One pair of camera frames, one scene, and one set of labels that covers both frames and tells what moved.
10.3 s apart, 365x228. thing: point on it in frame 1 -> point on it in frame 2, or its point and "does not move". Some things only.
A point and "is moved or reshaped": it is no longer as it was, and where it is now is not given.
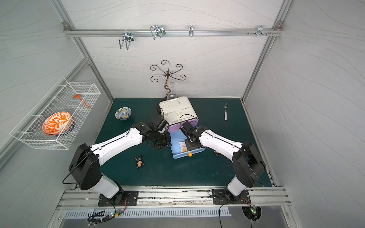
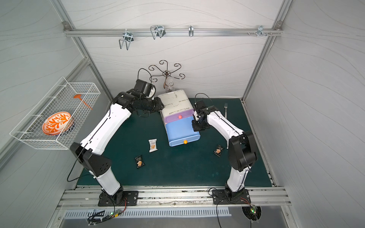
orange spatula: (79, 96) does not move
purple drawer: (175, 127) -> (178, 115)
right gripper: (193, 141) -> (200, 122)
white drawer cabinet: (177, 111) is moved or reshaped
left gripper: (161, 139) -> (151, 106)
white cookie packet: (183, 147) -> (152, 145)
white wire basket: (56, 120) does not move
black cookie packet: (218, 154) does not move
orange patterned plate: (57, 123) does not move
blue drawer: (176, 137) is moved or reshaped
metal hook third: (191, 30) does not move
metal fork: (225, 106) does not move
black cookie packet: (139, 160) does not move
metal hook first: (128, 37) does not move
